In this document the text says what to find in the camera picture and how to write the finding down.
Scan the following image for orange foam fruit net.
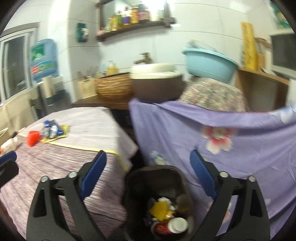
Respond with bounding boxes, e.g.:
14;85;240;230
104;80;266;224
26;131;43;147

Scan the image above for yellow green snack wrapper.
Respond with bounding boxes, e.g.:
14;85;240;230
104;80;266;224
40;125;70;144

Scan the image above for red cylindrical tea canister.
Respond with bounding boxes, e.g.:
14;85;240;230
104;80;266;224
151;217;189;235

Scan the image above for yellow foam fruit net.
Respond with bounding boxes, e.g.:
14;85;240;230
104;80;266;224
149;201;176;221

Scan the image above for white tissue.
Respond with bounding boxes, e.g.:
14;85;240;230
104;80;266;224
158;197;176;211

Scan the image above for black trash bin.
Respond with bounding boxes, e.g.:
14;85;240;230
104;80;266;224
122;165;195;240

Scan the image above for purple striped tablecloth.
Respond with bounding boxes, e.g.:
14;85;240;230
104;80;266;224
1;108;138;237

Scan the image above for blue foil wrapper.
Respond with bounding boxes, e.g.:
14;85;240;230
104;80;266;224
41;120;64;139

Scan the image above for water dispenser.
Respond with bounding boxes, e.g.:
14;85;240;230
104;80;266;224
29;76;71;119

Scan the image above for purple floral cloth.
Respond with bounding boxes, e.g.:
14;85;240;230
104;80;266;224
129;99;295;237

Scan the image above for paper towel roll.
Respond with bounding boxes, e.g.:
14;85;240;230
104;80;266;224
42;75;55;98

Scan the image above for beige chopstick holder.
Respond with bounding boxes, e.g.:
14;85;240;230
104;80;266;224
78;78;97;99

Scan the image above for blue water jug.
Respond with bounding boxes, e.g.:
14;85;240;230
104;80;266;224
30;39;59;83

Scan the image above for woven wicker basket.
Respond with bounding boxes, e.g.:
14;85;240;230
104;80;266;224
94;72;133;99

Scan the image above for yellow soap bottle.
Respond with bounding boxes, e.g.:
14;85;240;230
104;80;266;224
106;60;119;76

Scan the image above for patterned floral cloth cover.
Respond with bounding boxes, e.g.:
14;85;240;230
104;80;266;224
178;77;247;113

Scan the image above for brown white sink basin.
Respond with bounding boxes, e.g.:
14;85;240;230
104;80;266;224
130;63;185;103

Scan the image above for light blue plastic basin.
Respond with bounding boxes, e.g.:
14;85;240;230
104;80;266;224
182;47;239;84

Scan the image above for bronze faucet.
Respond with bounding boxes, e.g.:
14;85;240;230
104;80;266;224
133;52;153;65

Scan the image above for yellow tall box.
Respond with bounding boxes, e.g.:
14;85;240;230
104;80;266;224
241;22;257;70

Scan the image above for window frame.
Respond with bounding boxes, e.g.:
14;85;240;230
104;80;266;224
1;23;39;105

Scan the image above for wooden wall shelf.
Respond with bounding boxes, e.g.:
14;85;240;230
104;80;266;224
96;1;177;42

